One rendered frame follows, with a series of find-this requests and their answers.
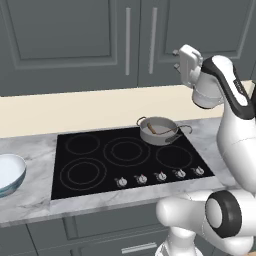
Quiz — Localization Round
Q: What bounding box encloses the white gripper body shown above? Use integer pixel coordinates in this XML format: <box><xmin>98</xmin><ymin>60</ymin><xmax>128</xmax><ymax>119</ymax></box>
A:
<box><xmin>178</xmin><ymin>44</ymin><xmax>204</xmax><ymax>89</ymax></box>

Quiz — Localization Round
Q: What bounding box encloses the grey metal pot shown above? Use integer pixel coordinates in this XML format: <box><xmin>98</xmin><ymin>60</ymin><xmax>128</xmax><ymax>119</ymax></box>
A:
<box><xmin>136</xmin><ymin>115</ymin><xmax>195</xmax><ymax>147</ymax></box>

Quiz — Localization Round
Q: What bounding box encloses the grey base cabinet door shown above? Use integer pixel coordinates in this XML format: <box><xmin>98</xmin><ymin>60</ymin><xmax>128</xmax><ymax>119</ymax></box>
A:
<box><xmin>0</xmin><ymin>223</ymin><xmax>40</xmax><ymax>256</ymax></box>

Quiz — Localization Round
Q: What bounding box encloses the black glass hob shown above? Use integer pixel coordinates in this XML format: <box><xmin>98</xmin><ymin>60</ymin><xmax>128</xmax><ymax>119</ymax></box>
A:
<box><xmin>49</xmin><ymin>126</ymin><xmax>216</xmax><ymax>201</ymax></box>

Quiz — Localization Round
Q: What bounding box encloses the silver hob knob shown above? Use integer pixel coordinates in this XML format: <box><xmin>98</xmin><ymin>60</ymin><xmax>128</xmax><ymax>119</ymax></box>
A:
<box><xmin>172</xmin><ymin>168</ymin><xmax>187</xmax><ymax>179</ymax></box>
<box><xmin>114</xmin><ymin>176</ymin><xmax>129</xmax><ymax>188</ymax></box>
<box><xmin>191</xmin><ymin>165</ymin><xmax>206</xmax><ymax>177</ymax></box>
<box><xmin>134</xmin><ymin>173</ymin><xmax>149</xmax><ymax>185</ymax></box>
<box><xmin>154</xmin><ymin>170</ymin><xmax>168</xmax><ymax>182</ymax></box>

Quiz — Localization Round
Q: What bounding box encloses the plain grey drawer front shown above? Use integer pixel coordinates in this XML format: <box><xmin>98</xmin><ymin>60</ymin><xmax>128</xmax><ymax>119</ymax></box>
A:
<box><xmin>63</xmin><ymin>202</ymin><xmax>168</xmax><ymax>242</ymax></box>

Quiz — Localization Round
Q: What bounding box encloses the white bowl with blue rim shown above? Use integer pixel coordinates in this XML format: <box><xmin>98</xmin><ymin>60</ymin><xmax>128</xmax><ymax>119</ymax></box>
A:
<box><xmin>0</xmin><ymin>153</ymin><xmax>28</xmax><ymax>199</ymax></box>

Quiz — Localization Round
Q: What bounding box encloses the silver cabinet door handle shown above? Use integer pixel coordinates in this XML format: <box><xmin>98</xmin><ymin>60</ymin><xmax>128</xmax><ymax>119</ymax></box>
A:
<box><xmin>148</xmin><ymin>6</ymin><xmax>159</xmax><ymax>75</ymax></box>
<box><xmin>124</xmin><ymin>7</ymin><xmax>132</xmax><ymax>77</ymax></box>

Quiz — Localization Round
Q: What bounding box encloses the grey wall cabinet door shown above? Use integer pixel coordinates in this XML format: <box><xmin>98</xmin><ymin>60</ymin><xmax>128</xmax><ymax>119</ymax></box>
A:
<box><xmin>137</xmin><ymin>0</ymin><xmax>256</xmax><ymax>88</ymax></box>
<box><xmin>0</xmin><ymin>0</ymin><xmax>141</xmax><ymax>98</ymax></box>

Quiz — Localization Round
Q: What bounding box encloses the silver drawer handle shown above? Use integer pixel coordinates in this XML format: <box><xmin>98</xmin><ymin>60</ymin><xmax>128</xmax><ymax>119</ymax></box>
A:
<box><xmin>120</xmin><ymin>242</ymin><xmax>159</xmax><ymax>255</ymax></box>

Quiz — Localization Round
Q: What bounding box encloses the grey drawer front with handle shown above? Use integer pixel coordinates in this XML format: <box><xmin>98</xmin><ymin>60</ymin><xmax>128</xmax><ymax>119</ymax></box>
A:
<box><xmin>77</xmin><ymin>229</ymin><xmax>176</xmax><ymax>256</ymax></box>

